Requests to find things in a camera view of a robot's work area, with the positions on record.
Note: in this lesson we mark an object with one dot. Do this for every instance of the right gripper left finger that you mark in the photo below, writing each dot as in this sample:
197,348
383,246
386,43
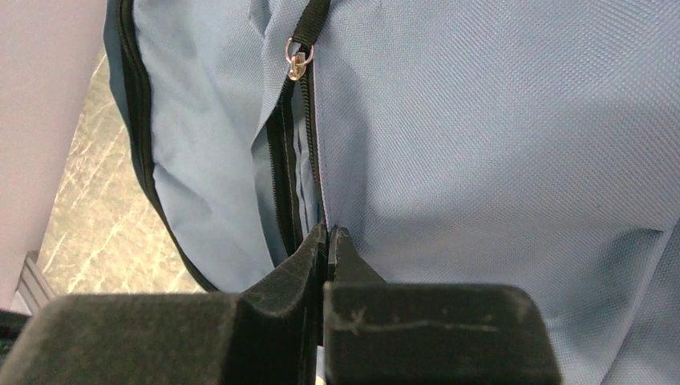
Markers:
267,334

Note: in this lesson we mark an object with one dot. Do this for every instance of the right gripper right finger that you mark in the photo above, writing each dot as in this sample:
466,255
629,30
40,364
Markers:
377,332

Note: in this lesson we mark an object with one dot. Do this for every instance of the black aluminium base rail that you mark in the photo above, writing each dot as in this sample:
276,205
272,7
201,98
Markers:
33,291

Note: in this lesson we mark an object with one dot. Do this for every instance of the blue-grey backpack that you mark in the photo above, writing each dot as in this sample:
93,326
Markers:
529,143

